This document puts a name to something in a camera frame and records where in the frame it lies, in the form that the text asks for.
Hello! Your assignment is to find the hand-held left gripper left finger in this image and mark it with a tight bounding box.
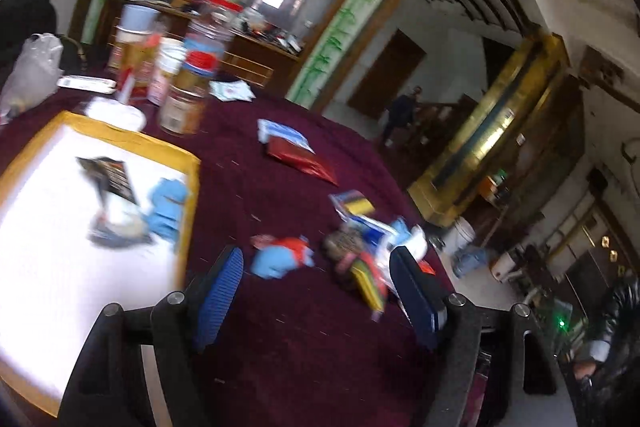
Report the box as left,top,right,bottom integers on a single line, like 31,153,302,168
57,245,245,427

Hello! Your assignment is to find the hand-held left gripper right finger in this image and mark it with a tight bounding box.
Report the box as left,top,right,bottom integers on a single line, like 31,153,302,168
389,245,576,427

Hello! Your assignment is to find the striped red yellow cloth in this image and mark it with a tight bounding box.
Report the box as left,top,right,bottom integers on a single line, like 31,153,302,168
349,256,390,314

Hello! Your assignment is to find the blue red small packet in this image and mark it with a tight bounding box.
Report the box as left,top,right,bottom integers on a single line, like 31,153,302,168
250,234,317,281

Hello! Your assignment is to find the white tray with yellow rim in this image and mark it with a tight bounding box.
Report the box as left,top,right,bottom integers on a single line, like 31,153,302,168
0,109,202,418

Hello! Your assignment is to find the white bucket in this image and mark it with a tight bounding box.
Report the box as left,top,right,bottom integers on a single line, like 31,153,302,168
442,216,477,259

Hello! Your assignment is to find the colourful striped packet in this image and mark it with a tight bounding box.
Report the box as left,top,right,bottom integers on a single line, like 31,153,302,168
329,190,375,219

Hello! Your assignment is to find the maroon tablecloth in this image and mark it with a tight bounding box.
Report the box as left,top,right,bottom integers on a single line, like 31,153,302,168
0,77,493,427

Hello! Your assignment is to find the red foil packet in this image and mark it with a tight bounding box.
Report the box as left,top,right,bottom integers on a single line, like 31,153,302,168
266,137,341,186

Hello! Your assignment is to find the black packet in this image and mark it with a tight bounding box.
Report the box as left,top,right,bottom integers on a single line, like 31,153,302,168
76,155,139,204

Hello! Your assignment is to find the blue white wipes packet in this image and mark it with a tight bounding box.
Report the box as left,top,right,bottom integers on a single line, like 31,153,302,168
257,119,316,154

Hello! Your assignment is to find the glass jar with red lid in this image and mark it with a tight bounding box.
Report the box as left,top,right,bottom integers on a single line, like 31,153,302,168
158,49,217,136

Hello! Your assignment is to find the brown wooden door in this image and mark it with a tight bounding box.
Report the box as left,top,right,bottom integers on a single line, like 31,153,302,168
347,29,429,121

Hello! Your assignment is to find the flat white packet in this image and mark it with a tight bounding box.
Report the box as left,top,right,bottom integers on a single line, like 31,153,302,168
56,76,118,94

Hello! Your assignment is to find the yellow bottle with blue cap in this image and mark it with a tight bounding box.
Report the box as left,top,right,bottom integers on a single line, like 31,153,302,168
107,4,162,80

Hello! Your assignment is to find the green bamboo painted pillar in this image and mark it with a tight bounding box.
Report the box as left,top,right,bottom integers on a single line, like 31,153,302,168
286,0,442,108

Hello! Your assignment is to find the white plastic bag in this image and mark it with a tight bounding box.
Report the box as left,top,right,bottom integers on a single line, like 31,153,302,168
0,33,65,120

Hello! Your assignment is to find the black backpack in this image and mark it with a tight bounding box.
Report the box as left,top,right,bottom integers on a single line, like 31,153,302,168
0,0,57,75

